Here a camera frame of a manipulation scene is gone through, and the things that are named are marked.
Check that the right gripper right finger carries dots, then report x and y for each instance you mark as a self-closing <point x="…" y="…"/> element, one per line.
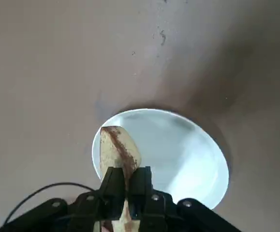
<point x="159" y="212"/>

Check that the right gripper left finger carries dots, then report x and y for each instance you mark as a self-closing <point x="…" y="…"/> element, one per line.
<point x="81" y="212"/>

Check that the bread slice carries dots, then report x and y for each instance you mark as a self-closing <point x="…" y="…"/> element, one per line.
<point x="120" y="149"/>

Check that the white round plate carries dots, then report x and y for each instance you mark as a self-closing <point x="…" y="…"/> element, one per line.
<point x="183" y="154"/>

